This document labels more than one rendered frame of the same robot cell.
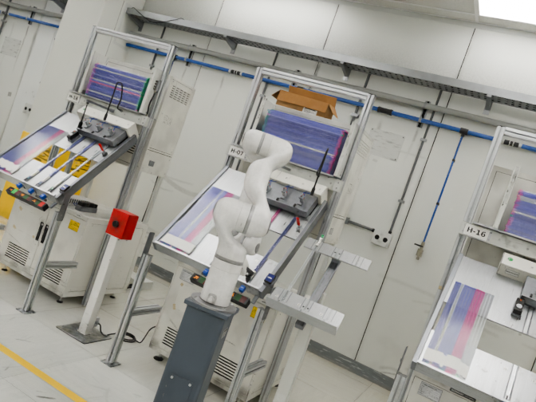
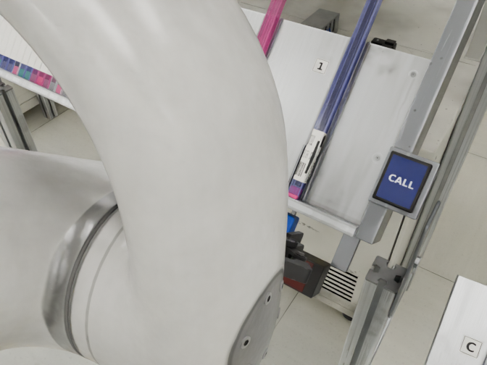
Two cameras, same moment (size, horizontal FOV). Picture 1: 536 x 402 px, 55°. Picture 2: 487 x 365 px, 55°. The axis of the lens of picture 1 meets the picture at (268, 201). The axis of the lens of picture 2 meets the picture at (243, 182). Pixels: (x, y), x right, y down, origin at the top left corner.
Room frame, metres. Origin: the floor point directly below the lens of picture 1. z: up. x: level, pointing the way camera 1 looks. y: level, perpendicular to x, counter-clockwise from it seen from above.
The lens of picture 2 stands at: (2.16, -0.03, 1.10)
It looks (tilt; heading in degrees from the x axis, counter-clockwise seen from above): 44 degrees down; 9
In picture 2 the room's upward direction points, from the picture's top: straight up
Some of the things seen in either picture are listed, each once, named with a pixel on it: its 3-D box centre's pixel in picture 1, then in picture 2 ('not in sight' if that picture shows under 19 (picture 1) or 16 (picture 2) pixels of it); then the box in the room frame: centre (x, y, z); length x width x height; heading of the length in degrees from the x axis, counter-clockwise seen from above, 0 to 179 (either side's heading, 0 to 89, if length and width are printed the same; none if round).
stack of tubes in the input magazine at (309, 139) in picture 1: (301, 141); not in sight; (3.08, -0.07, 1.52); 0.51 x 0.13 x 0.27; 66
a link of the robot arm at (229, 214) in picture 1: (230, 229); not in sight; (2.04, 0.10, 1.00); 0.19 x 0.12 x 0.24; 93
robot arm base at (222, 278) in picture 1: (221, 281); not in sight; (2.04, 0.07, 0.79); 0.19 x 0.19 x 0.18
